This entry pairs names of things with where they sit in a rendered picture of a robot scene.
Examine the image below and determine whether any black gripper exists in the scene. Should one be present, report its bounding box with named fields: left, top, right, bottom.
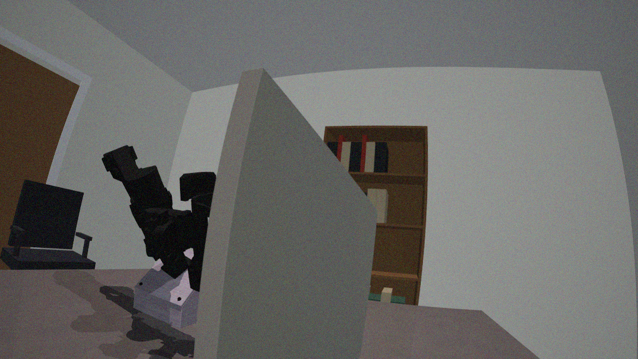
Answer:
left=168, top=172, right=216, bottom=292

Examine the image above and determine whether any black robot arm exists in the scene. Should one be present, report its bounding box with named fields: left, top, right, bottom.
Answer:
left=102, top=145, right=192, bottom=279

